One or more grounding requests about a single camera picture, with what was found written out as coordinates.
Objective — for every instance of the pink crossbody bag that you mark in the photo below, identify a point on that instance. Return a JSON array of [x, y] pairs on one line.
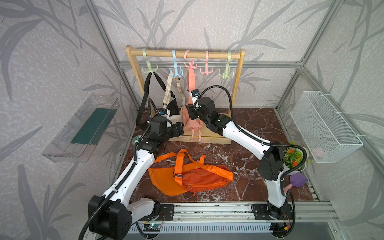
[[191, 125]]

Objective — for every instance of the potted artificial flower plant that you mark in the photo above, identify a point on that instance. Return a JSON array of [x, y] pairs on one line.
[[293, 157]]

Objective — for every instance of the cream white crossbody bag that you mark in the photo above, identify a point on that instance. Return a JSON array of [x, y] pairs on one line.
[[171, 99]]

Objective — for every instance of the black crossbody bag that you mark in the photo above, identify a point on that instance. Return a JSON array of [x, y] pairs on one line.
[[147, 99]]

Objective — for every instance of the bright orange crossbody bag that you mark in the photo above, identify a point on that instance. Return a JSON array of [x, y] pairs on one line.
[[163, 178]]

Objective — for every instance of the green hook right end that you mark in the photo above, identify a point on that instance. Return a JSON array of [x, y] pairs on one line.
[[227, 72]]

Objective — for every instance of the light blue hook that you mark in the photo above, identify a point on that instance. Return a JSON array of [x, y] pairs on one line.
[[177, 71]]

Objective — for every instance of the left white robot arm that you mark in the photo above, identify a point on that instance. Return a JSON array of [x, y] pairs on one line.
[[111, 215]]

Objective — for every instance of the pink hook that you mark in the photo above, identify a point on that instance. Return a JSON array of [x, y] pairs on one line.
[[189, 64], [205, 71]]

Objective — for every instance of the white wire mesh basket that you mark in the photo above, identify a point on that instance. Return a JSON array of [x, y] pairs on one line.
[[326, 133]]

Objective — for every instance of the purple pink toy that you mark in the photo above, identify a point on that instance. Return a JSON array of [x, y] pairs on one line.
[[296, 180]]

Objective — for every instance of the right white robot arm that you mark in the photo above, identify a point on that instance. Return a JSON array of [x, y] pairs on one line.
[[271, 155]]

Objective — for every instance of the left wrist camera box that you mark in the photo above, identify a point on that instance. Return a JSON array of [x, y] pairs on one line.
[[164, 112]]

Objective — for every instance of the pink hook left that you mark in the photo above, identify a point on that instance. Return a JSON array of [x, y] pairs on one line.
[[189, 64]]

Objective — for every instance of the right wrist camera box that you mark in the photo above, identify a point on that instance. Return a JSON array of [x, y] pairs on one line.
[[194, 95]]

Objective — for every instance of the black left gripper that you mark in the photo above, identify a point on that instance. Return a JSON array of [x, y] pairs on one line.
[[180, 131]]

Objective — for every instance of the pink hook right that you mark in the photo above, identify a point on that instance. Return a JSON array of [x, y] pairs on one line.
[[205, 71]]

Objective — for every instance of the dark orange crossbody bag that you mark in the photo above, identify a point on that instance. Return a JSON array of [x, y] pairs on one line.
[[196, 176]]

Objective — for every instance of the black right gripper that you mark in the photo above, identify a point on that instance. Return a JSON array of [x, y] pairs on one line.
[[191, 112]]

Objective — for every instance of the clear acrylic wall shelf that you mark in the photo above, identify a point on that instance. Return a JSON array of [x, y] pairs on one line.
[[78, 139]]

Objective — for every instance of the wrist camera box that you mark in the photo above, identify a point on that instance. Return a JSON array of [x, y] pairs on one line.
[[194, 95], [164, 112]]

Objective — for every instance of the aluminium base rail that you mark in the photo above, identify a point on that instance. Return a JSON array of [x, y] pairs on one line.
[[241, 218]]

